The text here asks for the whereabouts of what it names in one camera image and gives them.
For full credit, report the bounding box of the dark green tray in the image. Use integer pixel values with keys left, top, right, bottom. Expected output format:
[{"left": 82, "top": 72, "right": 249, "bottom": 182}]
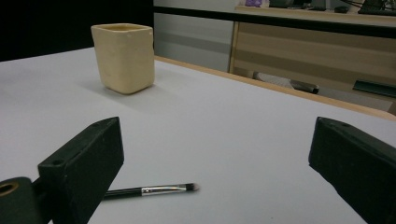
[{"left": 353, "top": 79, "right": 396, "bottom": 99}]

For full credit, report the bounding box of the black curtain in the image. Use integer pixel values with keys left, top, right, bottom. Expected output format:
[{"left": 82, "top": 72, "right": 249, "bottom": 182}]
[{"left": 0, "top": 0, "right": 154, "bottom": 63}]

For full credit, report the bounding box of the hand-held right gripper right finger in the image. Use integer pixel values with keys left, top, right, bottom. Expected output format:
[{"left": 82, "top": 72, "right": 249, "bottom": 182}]
[{"left": 308, "top": 117, "right": 396, "bottom": 224}]

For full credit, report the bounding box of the cream square ceramic cup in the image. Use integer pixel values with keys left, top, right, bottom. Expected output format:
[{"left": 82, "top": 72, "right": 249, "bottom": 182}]
[{"left": 91, "top": 22, "right": 156, "bottom": 95}]

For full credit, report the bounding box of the black keyboard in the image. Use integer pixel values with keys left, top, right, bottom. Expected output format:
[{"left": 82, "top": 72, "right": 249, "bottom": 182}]
[{"left": 358, "top": 6, "right": 396, "bottom": 17}]

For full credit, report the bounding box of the black makeup brush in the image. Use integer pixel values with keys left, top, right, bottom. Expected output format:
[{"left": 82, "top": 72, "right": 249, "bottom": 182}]
[{"left": 104, "top": 182, "right": 200, "bottom": 200}]

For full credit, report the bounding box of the wooden office desk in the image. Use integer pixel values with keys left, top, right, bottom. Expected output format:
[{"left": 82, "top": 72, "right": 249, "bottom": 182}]
[{"left": 153, "top": 5, "right": 396, "bottom": 116}]

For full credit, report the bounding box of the dark screen monitor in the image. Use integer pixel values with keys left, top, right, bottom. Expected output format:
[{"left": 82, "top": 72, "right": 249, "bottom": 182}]
[{"left": 269, "top": 0, "right": 312, "bottom": 8}]

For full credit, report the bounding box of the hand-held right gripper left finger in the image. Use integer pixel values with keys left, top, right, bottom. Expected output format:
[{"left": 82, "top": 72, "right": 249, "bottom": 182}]
[{"left": 37, "top": 117, "right": 125, "bottom": 224}]

